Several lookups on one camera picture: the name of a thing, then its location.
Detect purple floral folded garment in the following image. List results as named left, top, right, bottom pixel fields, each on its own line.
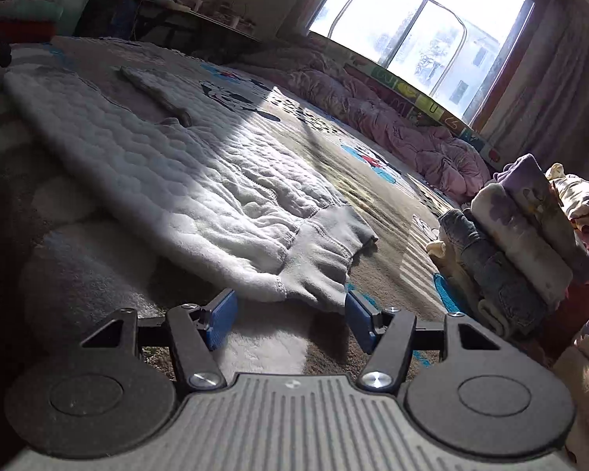
left=494, top=153, right=589, bottom=285

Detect colourful alphabet foam mat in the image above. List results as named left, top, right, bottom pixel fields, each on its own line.
left=305, top=32, right=504, bottom=171

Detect wooden framed window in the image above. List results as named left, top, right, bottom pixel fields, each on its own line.
left=306, top=0, right=548, bottom=124

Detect pink quilted duvet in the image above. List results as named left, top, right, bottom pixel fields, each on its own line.
left=232, top=46, right=490, bottom=204

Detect folded blue jeans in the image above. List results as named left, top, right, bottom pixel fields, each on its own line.
left=439, top=208, right=547, bottom=335

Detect grey dotted curtain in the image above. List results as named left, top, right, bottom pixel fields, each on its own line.
left=483, top=0, right=589, bottom=180

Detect white quilted garment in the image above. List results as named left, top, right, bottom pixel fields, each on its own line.
left=4, top=66, right=375, bottom=312

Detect white purple patterned roll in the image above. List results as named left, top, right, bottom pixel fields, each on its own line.
left=470, top=183, right=573, bottom=312

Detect Mickey Mouse plush blanket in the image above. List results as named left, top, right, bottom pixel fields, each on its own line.
left=0, top=38, right=447, bottom=376

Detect cream folded fleece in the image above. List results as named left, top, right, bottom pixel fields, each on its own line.
left=426, top=240, right=513, bottom=339

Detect cluttered dark desk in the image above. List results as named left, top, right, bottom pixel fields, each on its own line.
left=84, top=0, right=262, bottom=60

